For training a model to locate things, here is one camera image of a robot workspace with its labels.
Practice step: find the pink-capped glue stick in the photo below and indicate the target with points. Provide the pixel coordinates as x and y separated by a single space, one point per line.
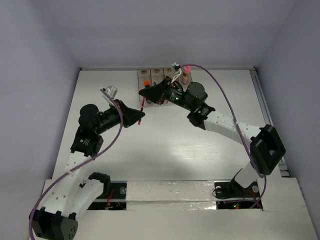
185 78

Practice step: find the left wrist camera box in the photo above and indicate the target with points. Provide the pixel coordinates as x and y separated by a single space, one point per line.
109 92

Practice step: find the orange highlighter marker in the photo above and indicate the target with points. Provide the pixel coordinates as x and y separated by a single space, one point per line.
146 84

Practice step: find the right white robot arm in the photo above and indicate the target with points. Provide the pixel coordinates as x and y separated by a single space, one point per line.
263 144

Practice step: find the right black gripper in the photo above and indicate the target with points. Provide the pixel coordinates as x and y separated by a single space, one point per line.
156 93

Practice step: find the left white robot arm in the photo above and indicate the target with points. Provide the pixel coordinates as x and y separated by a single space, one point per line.
74 191

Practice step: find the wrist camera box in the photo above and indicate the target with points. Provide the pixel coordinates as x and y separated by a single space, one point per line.
109 92
176 68

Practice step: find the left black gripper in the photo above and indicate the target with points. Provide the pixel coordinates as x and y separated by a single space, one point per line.
129 115

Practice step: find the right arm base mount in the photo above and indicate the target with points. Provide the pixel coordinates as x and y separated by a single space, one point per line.
230 195

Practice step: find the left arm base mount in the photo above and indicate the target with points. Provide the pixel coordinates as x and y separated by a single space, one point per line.
115 200

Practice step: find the aluminium side rail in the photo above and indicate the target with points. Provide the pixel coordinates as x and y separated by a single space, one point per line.
284 171

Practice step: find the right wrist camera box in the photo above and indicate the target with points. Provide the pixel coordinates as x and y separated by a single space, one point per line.
176 68

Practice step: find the clear four-compartment organizer tray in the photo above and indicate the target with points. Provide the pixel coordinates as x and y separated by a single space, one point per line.
153 76

